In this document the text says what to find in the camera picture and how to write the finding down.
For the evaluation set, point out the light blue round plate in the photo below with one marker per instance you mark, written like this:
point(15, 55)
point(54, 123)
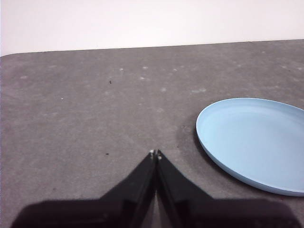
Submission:
point(256, 142)

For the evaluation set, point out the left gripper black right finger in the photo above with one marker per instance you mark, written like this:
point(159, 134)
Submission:
point(213, 213)

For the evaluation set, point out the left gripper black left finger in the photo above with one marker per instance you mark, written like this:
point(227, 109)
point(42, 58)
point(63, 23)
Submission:
point(107, 211)

